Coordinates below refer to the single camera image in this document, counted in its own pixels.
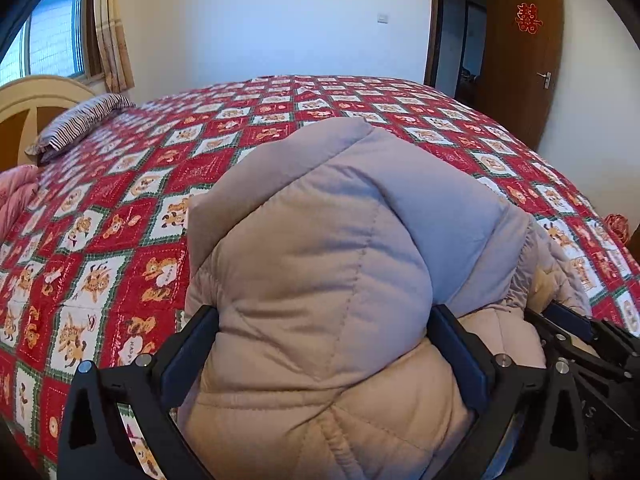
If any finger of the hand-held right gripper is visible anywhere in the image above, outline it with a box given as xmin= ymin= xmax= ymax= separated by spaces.
xmin=524 ymin=309 xmax=632 ymax=382
xmin=544 ymin=302 xmax=640 ymax=362

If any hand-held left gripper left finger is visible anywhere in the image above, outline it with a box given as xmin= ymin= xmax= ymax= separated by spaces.
xmin=58 ymin=304 xmax=221 ymax=480

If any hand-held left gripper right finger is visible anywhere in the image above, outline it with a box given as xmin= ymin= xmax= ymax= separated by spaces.
xmin=428 ymin=304 xmax=589 ymax=480

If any beige puffer jacket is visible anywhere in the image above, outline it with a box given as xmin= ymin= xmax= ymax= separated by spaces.
xmin=177 ymin=117 xmax=594 ymax=480

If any red patterned cloth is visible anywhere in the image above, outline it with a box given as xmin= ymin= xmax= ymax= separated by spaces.
xmin=603 ymin=213 xmax=632 ymax=247

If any red printed bed blanket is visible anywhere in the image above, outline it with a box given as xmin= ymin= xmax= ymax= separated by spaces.
xmin=0 ymin=75 xmax=640 ymax=480

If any folded pink quilt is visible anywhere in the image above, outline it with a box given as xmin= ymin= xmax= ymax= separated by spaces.
xmin=0 ymin=164 xmax=40 ymax=242

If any brown wooden door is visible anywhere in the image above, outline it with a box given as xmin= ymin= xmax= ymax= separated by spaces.
xmin=474 ymin=0 xmax=565 ymax=152

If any striped pillow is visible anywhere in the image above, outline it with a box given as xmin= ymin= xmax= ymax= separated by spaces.
xmin=25 ymin=92 xmax=137 ymax=164

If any red paper door ornament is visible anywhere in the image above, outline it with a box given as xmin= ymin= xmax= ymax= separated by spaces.
xmin=514 ymin=2 xmax=540 ymax=34

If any cream wooden headboard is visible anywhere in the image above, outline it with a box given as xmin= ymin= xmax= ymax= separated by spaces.
xmin=0 ymin=75 xmax=99 ymax=175

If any beige patterned curtain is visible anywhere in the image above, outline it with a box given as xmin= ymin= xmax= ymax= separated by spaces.
xmin=94 ymin=0 xmax=136 ymax=92

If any window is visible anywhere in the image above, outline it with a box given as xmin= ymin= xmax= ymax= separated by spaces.
xmin=0 ymin=0 xmax=104 ymax=87

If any dark door frame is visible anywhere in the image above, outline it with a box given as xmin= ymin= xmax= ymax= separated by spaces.
xmin=423 ymin=0 xmax=502 ymax=107

